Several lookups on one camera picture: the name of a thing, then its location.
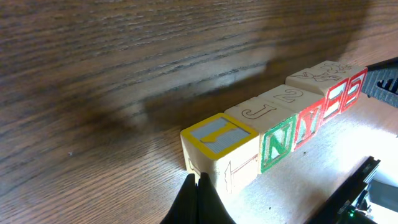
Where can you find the red letter Y block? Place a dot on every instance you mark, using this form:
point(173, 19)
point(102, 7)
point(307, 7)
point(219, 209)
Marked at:
point(308, 106)

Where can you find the red letter E block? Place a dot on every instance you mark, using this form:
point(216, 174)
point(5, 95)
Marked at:
point(332, 87)

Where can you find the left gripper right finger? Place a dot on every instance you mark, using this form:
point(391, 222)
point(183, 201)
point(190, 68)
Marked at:
point(210, 207)

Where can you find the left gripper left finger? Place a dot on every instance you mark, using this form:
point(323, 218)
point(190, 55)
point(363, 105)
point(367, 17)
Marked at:
point(184, 207)

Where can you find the green letter N block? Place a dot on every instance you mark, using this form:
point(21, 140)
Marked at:
point(275, 125)

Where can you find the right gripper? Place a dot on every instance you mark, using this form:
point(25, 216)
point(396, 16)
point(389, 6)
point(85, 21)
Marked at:
point(360, 199)

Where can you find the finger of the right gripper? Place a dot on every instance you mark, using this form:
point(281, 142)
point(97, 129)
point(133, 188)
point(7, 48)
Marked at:
point(381, 82)

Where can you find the blue edged wooden block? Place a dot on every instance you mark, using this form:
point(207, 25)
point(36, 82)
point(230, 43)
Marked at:
point(224, 148)

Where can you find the red letter P block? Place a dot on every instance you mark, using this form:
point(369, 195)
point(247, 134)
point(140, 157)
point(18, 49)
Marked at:
point(355, 74)

